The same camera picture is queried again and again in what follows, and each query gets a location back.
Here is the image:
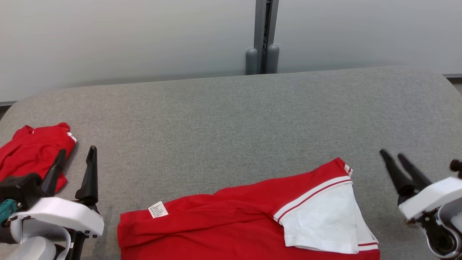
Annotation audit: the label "grey double-foot partition post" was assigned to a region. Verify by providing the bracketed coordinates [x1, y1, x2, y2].
[245, 0, 280, 75]

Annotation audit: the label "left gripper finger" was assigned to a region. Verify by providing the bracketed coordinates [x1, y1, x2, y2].
[40, 148, 67, 198]
[74, 145, 99, 207]

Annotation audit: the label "red Bulls basketball jersey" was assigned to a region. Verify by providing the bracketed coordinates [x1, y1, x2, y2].
[117, 157, 381, 260]

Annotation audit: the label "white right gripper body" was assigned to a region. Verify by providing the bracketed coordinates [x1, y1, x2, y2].
[398, 176, 462, 221]

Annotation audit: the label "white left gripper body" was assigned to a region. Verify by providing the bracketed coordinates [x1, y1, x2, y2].
[10, 196, 105, 237]

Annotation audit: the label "teal left camera connector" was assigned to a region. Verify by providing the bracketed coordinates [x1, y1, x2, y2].
[0, 199, 19, 224]

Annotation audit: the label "red basketball shorts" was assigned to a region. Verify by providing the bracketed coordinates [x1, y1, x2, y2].
[0, 123, 77, 194]

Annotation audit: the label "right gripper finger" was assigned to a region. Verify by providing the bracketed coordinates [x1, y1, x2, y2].
[379, 148, 416, 198]
[398, 153, 433, 190]

